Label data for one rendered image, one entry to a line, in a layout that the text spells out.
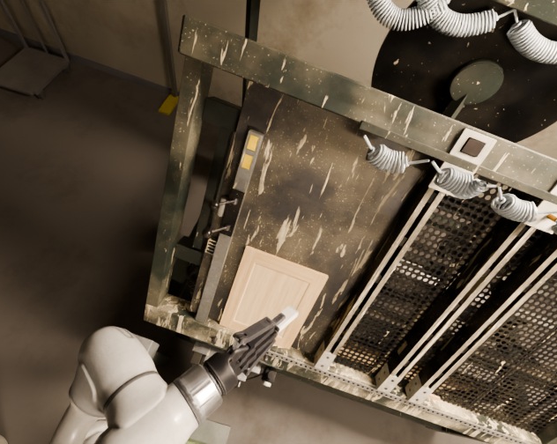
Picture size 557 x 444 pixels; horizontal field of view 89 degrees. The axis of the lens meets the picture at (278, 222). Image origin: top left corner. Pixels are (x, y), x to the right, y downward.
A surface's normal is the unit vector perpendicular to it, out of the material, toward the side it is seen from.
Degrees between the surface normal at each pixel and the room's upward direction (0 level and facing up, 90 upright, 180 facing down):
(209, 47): 58
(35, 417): 0
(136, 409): 29
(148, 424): 15
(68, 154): 0
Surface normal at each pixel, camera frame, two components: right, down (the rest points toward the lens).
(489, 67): -0.29, 0.81
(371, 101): -0.13, 0.44
